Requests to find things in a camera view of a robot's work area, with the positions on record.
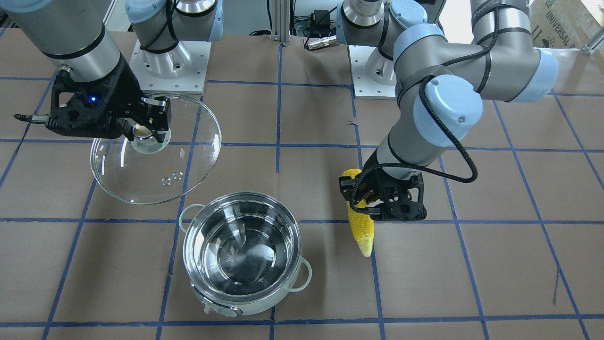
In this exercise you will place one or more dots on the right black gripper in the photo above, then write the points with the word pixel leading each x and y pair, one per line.
pixel 123 93

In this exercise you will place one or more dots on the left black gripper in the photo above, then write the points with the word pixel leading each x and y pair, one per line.
pixel 377 192

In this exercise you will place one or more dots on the yellow corn cob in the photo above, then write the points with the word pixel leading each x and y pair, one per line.
pixel 363 230

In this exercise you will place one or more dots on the glass pot lid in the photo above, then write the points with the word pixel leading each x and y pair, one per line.
pixel 143 171

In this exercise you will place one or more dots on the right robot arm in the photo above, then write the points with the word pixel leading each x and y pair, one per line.
pixel 73 36

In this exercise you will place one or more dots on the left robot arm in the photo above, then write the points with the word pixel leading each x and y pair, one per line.
pixel 439 90

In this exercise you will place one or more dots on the white steel cooking pot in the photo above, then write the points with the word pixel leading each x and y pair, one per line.
pixel 242 253

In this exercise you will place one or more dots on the silver metal connector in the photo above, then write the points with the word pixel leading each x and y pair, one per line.
pixel 321 43

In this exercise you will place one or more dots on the cardboard box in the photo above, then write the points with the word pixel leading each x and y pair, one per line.
pixel 565 23

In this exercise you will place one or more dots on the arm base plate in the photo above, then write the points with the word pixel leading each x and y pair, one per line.
pixel 181 70
pixel 373 75

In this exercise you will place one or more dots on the aluminium frame post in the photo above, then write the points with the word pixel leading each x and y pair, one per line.
pixel 280 19

